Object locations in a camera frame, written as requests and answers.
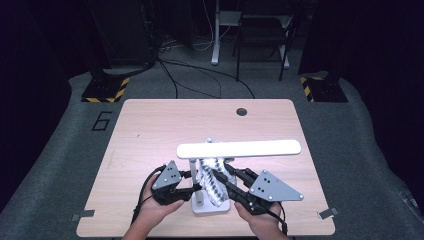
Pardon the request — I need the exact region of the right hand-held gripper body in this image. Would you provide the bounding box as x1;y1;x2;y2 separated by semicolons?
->
233;169;305;216

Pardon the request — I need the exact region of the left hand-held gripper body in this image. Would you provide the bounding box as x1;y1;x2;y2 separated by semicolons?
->
151;160;192;206

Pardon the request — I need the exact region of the black white patterned cloth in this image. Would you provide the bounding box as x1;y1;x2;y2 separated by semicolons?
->
194;137;239;208

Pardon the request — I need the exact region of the white desk lamp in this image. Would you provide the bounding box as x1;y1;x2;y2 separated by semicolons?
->
176;137;302;215

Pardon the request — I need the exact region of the person's left hand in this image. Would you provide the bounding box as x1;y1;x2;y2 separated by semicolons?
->
134;174;185;229

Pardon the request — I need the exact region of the person's right hand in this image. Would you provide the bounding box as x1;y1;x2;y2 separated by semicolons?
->
234;201;288;240

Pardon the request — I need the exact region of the grey tape strip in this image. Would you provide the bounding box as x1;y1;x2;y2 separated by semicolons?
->
71;209;96;222
317;206;340;220

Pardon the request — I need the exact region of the black yellow striped stand base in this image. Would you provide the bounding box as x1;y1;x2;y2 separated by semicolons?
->
80;74;131;104
299;75;349;103

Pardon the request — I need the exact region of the black chair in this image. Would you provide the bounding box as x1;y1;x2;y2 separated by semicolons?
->
232;0;303;82

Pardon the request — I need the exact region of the dark cabinet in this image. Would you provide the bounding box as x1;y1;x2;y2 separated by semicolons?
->
83;0;158;69

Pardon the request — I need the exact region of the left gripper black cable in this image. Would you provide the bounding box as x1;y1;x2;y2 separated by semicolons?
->
131;164;168;224

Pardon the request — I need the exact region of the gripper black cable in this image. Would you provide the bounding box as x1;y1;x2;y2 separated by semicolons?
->
277;201;290;236
131;164;168;224

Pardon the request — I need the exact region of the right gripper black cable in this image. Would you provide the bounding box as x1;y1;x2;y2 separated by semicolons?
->
277;201;290;236

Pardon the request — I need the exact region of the black floor cable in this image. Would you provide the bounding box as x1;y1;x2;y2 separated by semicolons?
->
157;59;179;100
158;59;256;100

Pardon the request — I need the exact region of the white cable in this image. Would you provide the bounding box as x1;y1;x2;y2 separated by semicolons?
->
192;0;232;52

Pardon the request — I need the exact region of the white desk frame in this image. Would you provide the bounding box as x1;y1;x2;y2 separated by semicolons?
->
210;0;291;69

